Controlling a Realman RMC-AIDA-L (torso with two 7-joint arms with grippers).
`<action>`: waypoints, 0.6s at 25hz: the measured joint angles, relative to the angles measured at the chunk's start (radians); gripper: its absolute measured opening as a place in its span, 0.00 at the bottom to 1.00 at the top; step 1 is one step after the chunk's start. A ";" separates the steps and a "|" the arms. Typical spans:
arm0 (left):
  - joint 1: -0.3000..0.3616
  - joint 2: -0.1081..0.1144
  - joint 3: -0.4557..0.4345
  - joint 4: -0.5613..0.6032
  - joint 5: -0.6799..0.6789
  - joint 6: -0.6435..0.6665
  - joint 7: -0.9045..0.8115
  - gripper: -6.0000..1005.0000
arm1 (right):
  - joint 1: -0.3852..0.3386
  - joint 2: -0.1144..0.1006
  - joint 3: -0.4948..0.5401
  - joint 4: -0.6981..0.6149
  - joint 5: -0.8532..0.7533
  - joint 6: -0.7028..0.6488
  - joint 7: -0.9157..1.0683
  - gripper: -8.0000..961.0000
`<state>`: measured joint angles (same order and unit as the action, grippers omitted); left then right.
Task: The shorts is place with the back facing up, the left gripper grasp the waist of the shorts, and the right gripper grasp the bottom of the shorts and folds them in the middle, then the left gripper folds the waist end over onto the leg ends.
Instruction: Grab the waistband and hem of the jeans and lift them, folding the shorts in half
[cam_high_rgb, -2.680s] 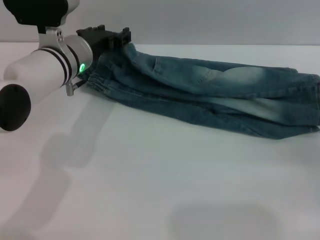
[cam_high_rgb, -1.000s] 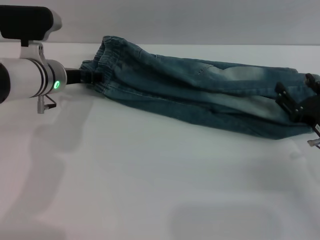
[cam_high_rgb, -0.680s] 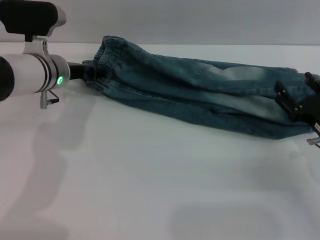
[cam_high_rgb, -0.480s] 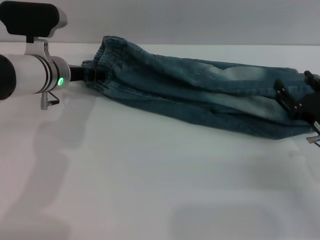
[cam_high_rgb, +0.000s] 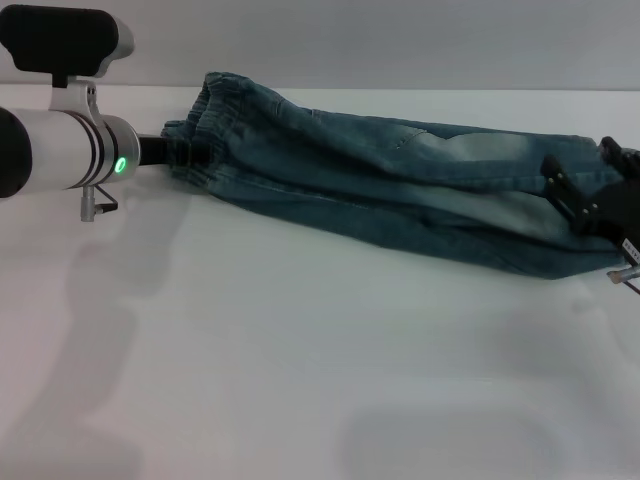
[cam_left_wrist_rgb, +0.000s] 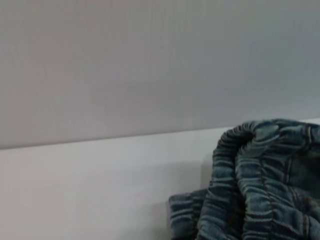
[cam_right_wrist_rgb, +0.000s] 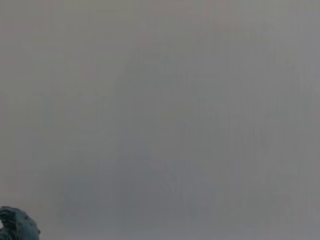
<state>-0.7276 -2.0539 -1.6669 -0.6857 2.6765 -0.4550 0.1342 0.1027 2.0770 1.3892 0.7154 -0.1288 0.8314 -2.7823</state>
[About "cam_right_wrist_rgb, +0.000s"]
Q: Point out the blue denim shorts with embroidery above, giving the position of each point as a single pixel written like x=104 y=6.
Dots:
x=17 y=225

